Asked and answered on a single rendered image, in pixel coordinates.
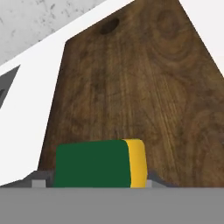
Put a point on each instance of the green and yellow sponge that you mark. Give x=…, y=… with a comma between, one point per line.
x=93, y=164

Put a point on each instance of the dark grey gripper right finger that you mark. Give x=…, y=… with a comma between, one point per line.
x=153, y=180

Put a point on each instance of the dark wooden cutting board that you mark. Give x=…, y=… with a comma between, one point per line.
x=137, y=96

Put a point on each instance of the grey sink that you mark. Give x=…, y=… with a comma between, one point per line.
x=6, y=83

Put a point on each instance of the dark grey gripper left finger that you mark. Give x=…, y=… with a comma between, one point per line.
x=38, y=178

